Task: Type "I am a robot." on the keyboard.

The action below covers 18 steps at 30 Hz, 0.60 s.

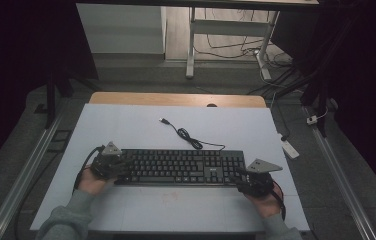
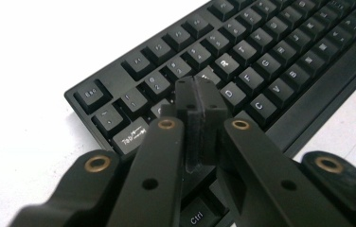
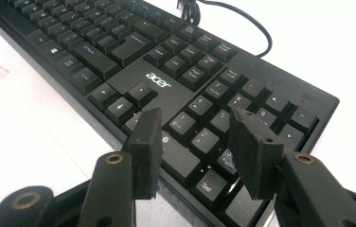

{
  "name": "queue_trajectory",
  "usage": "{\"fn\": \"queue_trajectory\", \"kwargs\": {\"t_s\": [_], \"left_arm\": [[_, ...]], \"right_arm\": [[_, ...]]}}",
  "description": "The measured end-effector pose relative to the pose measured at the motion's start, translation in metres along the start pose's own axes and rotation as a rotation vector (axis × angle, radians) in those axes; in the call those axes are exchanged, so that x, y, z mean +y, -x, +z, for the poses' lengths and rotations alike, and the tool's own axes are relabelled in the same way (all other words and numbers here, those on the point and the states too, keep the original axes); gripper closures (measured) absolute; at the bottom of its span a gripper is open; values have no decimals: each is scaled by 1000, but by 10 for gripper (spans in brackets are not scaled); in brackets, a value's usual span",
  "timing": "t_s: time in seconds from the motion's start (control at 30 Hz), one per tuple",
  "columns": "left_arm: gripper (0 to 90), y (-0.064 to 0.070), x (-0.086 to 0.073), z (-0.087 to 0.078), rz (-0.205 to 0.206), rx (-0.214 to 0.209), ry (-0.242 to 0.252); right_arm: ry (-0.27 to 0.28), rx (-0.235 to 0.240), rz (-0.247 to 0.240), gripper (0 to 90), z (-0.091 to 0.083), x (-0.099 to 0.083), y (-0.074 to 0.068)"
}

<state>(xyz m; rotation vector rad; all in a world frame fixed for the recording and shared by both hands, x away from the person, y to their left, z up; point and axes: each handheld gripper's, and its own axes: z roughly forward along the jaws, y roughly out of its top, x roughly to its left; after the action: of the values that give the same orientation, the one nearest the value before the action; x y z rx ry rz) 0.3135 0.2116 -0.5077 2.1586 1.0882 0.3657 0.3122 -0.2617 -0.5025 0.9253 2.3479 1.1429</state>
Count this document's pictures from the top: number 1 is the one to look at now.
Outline person's right hand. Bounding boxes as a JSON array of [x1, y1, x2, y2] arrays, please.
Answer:
[[245, 184, 284, 220]]

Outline white table cover board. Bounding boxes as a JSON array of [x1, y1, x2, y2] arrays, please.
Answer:
[[29, 103, 311, 233]]

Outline white cabinet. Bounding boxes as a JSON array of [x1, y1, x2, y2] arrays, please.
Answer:
[[75, 3, 167, 55]]

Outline black metal stand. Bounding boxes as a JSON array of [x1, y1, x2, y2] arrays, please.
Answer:
[[299, 64, 331, 138], [33, 66, 101, 130]]

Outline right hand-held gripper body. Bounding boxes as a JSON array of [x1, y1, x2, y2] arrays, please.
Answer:
[[236, 158, 284, 198]]

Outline left hand-held gripper black cable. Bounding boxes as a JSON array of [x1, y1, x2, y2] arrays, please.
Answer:
[[73, 145, 106, 195]]

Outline black keyboard cable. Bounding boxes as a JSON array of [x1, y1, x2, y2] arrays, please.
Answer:
[[158, 117, 226, 152]]

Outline thick black floor cable bundle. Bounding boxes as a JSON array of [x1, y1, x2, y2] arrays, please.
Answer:
[[246, 63, 311, 99]]

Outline right hand-held gripper black cable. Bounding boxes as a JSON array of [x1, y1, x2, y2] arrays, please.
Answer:
[[270, 179, 287, 222]]

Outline hand-held gripper black cable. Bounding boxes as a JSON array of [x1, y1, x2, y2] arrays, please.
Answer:
[[270, 179, 287, 222], [73, 145, 106, 195]]

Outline white metal frame desk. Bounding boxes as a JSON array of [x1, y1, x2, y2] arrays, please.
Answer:
[[75, 0, 320, 81]]

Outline black curtain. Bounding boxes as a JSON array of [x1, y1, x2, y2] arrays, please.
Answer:
[[270, 0, 376, 209], [0, 0, 99, 183]]

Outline wooden table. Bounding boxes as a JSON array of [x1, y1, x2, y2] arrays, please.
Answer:
[[88, 91, 268, 109]]

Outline black computer keyboard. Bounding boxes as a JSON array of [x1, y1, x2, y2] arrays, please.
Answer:
[[113, 148, 247, 187]]

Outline white power strip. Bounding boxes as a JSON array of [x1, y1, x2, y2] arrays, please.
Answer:
[[280, 132, 301, 160]]

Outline aluminium rail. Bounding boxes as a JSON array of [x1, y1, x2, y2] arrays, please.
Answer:
[[0, 108, 68, 240], [303, 105, 376, 240]]

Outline person's left hand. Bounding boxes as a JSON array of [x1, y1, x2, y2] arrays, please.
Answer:
[[77, 165, 118, 197]]

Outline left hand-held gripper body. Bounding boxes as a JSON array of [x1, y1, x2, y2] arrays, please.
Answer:
[[90, 141, 128, 181]]

